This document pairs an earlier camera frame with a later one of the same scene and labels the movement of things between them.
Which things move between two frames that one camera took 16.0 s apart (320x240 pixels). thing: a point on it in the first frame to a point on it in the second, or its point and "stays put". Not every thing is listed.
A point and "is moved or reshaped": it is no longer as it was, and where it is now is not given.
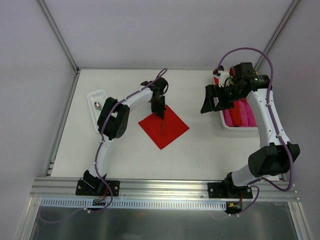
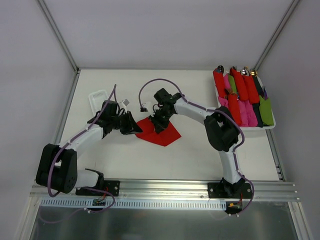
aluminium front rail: [51, 188] stays put
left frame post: [56, 31] stays put
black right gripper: [217, 99] to [159, 119]
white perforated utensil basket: [95, 99] stays put
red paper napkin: [174, 127] is moved or reshaped
